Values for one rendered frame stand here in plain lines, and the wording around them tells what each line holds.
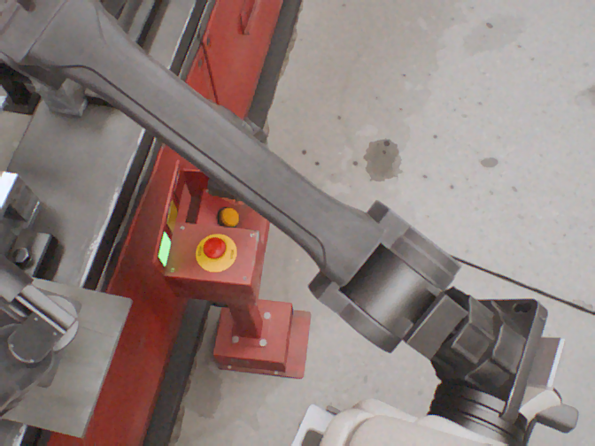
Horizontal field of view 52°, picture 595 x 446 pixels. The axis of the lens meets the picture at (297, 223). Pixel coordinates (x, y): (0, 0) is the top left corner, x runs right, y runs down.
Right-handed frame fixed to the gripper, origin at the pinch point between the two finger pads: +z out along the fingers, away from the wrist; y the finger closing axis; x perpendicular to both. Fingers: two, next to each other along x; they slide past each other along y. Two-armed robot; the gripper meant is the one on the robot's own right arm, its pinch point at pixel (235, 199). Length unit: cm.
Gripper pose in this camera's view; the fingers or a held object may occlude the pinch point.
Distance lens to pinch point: 109.7
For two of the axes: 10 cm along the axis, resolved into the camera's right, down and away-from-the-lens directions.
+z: -2.1, 3.8, 9.0
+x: -1.4, 9.0, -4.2
